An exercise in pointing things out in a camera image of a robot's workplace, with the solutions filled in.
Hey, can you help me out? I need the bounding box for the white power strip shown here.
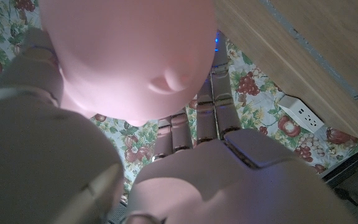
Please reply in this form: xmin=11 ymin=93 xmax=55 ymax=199
xmin=278 ymin=95 xmax=325 ymax=134

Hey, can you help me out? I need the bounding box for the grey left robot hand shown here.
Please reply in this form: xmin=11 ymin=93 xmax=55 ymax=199
xmin=0 ymin=27 xmax=358 ymax=224

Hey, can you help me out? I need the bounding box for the floral fruit print backdrop cloth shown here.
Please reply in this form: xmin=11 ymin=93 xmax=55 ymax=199
xmin=0 ymin=0 xmax=358 ymax=203

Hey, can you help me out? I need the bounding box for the pink plastic piggy bank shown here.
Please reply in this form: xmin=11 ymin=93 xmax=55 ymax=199
xmin=39 ymin=0 xmax=218 ymax=128

